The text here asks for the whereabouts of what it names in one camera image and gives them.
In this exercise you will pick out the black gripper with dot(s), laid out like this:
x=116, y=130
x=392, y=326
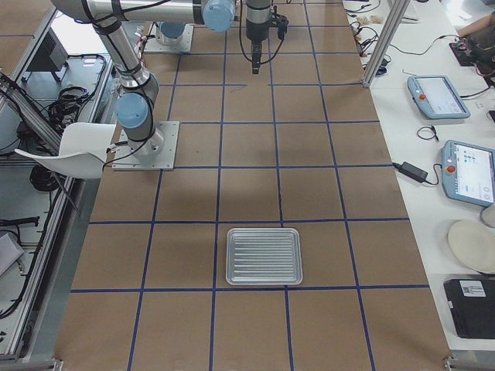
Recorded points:
x=255, y=33

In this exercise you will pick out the silver ribbed metal tray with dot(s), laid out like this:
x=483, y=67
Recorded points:
x=263, y=256

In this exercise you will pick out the upper teach pendant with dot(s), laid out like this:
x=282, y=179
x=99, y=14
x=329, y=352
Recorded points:
x=437, y=98

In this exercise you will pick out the teach pendant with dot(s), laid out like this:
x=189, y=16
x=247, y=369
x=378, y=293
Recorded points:
x=437, y=98
x=468, y=173

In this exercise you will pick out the black power brick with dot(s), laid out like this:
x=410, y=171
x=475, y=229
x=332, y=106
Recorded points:
x=411, y=171

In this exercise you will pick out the white plastic chair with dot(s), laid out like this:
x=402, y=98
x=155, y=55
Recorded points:
x=82, y=151

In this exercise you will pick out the lower teach pendant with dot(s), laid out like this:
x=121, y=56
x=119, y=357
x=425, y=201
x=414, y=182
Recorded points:
x=468, y=173

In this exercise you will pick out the beige round plate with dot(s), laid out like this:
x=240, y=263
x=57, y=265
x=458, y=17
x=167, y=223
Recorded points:
x=473, y=245

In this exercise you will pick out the black laptop case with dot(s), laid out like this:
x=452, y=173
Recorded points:
x=471, y=303

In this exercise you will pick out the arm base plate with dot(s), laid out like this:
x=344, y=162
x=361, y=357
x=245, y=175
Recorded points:
x=170, y=46
x=159, y=152

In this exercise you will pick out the aluminium frame post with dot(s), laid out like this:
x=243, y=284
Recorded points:
x=390, y=26

